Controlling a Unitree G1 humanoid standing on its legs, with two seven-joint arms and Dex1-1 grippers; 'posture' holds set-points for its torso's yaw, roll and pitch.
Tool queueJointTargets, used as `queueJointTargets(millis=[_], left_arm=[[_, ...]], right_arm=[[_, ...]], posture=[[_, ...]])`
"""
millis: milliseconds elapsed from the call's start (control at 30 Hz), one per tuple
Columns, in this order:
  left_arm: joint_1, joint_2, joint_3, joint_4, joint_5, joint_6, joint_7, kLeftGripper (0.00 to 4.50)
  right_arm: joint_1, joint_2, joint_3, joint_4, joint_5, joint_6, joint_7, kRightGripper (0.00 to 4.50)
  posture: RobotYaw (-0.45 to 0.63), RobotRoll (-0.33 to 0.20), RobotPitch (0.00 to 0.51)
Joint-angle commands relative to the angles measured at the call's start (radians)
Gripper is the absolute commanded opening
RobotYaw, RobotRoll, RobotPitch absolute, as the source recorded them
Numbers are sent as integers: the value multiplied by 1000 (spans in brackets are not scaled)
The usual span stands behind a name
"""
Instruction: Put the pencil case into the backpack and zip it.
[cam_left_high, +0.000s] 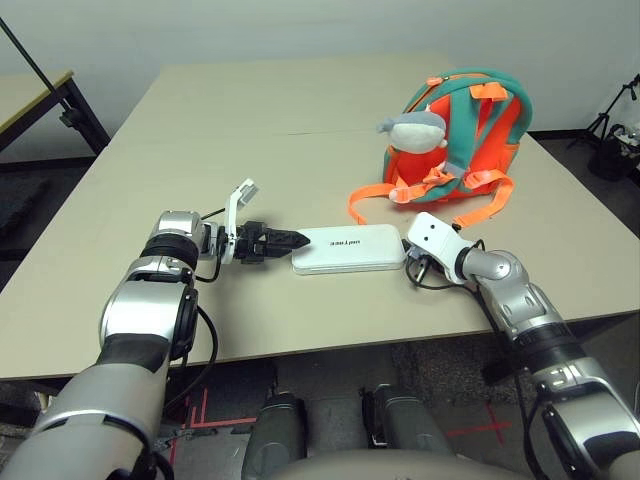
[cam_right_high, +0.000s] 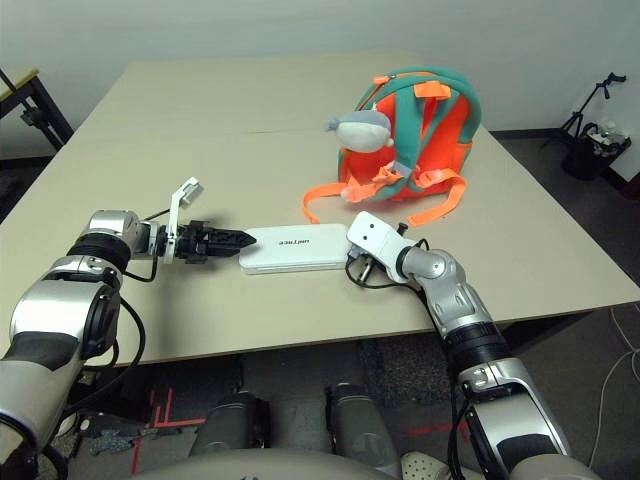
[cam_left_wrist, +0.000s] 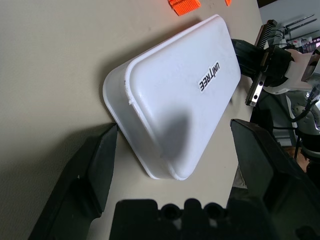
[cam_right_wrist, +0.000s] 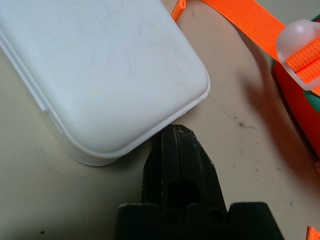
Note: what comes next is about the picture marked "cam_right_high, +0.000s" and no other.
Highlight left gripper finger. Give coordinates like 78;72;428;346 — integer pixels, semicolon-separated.
209;240;258;256
209;228;258;243

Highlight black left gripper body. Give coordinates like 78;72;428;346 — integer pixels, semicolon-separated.
175;218;215;266

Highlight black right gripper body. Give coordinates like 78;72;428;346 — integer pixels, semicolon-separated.
346;244;380;287

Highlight white Unitree pencil case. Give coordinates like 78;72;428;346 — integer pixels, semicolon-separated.
238;222;351;276

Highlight grey white plush keychain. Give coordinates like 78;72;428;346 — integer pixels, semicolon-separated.
325;109;396;154

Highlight teal and orange backpack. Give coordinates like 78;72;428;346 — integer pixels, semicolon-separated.
301;66;482;227

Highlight grey robot right leg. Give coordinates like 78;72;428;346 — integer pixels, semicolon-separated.
324;382;401;476

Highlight grey robot leg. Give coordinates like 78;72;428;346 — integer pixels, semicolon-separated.
189;392;271;456
324;382;401;476

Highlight red floor tape lines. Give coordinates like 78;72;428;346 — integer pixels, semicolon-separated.
132;387;206;474

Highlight grey robot left leg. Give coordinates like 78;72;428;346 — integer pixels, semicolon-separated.
189;392;271;456

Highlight white perforated shoe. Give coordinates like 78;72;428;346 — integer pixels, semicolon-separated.
401;451;449;480

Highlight beige robot torso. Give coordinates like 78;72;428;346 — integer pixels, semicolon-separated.
127;447;401;480

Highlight black bin with bottles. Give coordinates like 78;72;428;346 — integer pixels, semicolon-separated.
562;122;632;181

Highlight black tripod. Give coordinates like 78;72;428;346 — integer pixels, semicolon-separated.
542;72;629;149

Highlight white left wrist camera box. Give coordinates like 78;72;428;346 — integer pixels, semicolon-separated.
162;177;205;264

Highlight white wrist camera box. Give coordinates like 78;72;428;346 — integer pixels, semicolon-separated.
346;210;417;281
162;177;205;264

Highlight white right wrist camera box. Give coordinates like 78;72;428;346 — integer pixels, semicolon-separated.
346;210;417;281

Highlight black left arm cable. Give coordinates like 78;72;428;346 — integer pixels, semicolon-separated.
64;209;169;416

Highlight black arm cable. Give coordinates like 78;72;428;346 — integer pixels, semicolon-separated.
64;209;169;416
344;238;484;480

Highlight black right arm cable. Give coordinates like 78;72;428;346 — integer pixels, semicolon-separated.
344;238;484;480

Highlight black frame side table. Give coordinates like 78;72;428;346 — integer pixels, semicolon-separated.
0;67;75;161

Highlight white floor cable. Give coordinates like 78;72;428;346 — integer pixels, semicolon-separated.
587;304;640;466

